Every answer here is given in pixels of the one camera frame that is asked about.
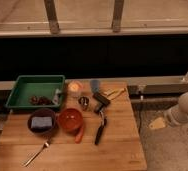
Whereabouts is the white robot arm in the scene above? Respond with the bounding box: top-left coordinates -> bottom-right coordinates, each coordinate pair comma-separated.
149,92 -> 188,130

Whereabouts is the metal fork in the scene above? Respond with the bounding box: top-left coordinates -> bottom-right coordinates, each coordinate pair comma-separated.
23,141 -> 50,167

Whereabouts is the wooden cutting board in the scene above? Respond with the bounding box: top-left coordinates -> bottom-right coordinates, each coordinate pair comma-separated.
0,81 -> 148,171

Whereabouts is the blue sponge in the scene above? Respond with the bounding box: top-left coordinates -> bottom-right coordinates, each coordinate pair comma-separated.
31,117 -> 52,129

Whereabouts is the silver wrapper in tray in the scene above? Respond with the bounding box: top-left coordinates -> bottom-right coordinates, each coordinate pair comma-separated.
52,89 -> 62,105

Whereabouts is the dark purple bowl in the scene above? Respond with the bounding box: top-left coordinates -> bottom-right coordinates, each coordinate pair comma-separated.
27,108 -> 56,134

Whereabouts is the yellow wooden utensil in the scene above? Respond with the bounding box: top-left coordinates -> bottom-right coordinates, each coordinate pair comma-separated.
103,88 -> 125,100

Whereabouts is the small metal cup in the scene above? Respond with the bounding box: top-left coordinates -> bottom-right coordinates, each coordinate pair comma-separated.
78,96 -> 89,110

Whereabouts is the dark grapes bunch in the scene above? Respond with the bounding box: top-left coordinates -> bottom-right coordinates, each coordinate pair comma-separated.
30,96 -> 52,105

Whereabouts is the green plastic tray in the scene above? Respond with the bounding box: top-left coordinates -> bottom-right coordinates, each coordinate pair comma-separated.
6,75 -> 65,110

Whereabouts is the orange carrot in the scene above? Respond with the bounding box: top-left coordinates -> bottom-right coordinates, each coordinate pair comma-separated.
75,124 -> 85,143

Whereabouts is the clear glass with yellow object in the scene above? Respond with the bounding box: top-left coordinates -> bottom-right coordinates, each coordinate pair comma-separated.
68,81 -> 83,98

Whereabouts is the orange bowl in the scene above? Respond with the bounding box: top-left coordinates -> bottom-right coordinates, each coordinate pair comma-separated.
57,108 -> 83,133

